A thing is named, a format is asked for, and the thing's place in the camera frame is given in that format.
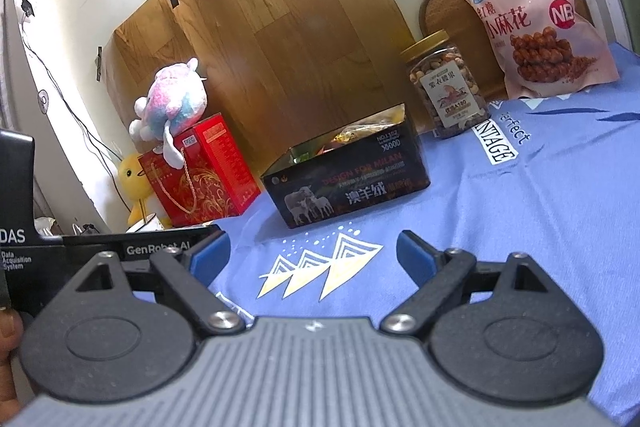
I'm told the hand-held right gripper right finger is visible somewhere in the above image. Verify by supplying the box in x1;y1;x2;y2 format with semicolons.
379;230;551;337

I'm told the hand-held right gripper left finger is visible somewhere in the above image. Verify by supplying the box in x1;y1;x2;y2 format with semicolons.
75;231;248;337

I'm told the black printed cardboard box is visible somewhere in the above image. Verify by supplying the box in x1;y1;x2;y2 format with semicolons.
260;103;432;229

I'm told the person's left hand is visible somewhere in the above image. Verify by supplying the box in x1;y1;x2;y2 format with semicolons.
0;309;27;410

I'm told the red gift box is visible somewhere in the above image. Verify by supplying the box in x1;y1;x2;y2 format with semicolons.
138;112;262;229

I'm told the yellow plush duck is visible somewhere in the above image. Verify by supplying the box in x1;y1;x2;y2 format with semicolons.
118;151;162;229

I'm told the blue printed cloth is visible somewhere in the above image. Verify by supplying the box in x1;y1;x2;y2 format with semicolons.
207;42;640;427

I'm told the pink white plush toy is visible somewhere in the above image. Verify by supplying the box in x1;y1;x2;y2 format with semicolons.
128;58;209;169

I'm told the clear nut jar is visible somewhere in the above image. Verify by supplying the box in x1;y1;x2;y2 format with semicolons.
399;30;492;141

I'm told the woven round tray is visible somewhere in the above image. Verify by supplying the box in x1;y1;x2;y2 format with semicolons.
417;0;511;100

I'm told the wood-pattern board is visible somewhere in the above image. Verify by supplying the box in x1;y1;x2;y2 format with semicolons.
113;0;433;175

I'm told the pink snack bag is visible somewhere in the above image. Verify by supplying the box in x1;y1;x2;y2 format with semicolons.
451;0;622;100

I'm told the black cable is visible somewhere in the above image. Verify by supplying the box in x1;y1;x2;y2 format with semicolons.
19;19;123;212

